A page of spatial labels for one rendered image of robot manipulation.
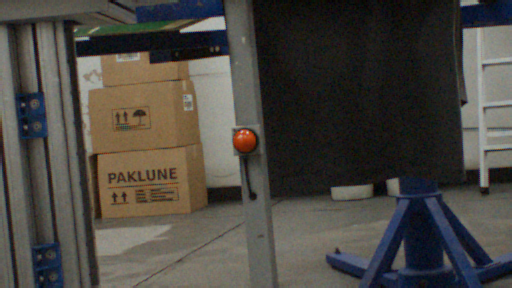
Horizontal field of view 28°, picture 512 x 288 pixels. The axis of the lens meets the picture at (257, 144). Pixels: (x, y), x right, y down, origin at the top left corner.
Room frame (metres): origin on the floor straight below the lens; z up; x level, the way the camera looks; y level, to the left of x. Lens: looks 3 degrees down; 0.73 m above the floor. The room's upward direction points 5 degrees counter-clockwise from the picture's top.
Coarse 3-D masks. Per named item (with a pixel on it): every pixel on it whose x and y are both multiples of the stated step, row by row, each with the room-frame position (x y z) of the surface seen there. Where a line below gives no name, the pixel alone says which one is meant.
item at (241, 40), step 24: (240, 0) 1.70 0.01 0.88; (240, 24) 1.71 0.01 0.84; (240, 48) 1.71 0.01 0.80; (240, 72) 1.71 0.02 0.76; (240, 96) 1.71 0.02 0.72; (240, 120) 1.71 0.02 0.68; (264, 144) 1.73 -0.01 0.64; (240, 168) 1.71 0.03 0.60; (264, 168) 1.72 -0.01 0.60; (264, 192) 1.70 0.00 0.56; (264, 216) 1.70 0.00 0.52; (264, 240) 1.70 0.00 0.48; (264, 264) 1.70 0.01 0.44
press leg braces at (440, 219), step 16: (400, 208) 3.19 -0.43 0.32; (432, 208) 3.16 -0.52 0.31; (448, 208) 3.35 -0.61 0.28; (400, 224) 3.15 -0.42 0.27; (432, 224) 3.15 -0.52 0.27; (448, 224) 3.12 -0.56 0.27; (384, 240) 3.13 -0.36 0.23; (400, 240) 3.47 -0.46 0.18; (448, 240) 3.07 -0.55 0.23; (464, 240) 3.41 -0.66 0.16; (384, 256) 3.09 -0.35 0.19; (448, 256) 3.06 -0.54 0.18; (464, 256) 3.02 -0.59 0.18; (480, 256) 3.47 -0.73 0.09; (368, 272) 3.06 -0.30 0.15; (384, 272) 3.55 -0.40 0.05; (464, 272) 2.98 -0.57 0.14
